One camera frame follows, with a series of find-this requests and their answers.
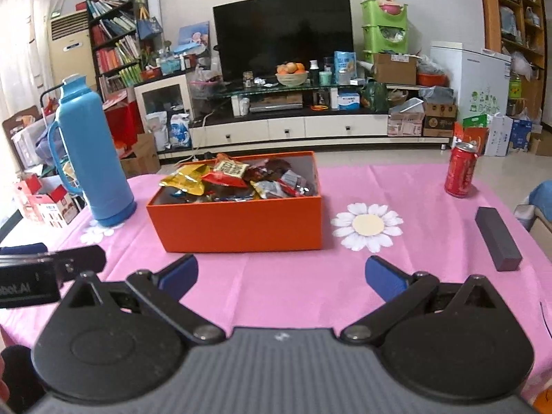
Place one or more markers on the white chest freezer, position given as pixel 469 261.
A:
pixel 474 77

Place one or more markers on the green plastic drawer rack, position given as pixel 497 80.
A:
pixel 371 21

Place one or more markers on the blue powder bag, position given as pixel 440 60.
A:
pixel 345 67

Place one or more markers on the orange cardboard box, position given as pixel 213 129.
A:
pixel 237 224

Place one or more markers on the white glass-door cabinet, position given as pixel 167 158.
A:
pixel 140 112

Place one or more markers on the red white carton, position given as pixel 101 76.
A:
pixel 54 211

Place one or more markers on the wooden shelf unit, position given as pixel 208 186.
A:
pixel 489 8

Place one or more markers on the blue tissue pack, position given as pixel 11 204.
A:
pixel 349 101

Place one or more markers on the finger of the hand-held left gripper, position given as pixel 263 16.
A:
pixel 21 250
pixel 84 258

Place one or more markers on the red soda can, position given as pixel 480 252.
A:
pixel 460 172

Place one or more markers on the stacked printed cardboard boxes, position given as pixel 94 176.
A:
pixel 440 118

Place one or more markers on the standing air conditioner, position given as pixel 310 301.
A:
pixel 73 51

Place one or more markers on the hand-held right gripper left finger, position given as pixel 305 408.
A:
pixel 179 278

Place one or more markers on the dark bookshelf with books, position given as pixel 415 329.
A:
pixel 112 56

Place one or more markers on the pink flowered tablecloth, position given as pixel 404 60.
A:
pixel 280 276

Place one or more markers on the dark grey block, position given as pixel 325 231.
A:
pixel 498 241

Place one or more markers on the red box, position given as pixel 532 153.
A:
pixel 120 125

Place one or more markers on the fruit bowl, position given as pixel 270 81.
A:
pixel 292 78

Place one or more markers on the gold foil snack packet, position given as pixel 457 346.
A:
pixel 183 179

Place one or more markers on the blue thermos jug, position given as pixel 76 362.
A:
pixel 99 159

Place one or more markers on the brown cardboard box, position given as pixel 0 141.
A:
pixel 394 71

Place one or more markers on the orange white carton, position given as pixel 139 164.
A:
pixel 472 136

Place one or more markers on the yellow red-edged snack packet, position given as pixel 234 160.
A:
pixel 226 170

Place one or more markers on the white blue carton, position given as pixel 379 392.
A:
pixel 502 136

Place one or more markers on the white television stand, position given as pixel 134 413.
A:
pixel 246 131

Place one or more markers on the dark red snack packet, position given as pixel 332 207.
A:
pixel 267 168

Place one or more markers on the open cardboard box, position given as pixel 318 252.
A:
pixel 144 155

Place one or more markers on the white curtain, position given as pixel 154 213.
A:
pixel 21 51

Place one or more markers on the red brown snack packet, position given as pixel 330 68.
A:
pixel 295 183

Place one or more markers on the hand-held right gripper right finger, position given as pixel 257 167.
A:
pixel 384 278

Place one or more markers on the white blue sack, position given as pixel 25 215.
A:
pixel 179 131

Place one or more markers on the black flat television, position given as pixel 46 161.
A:
pixel 280 30

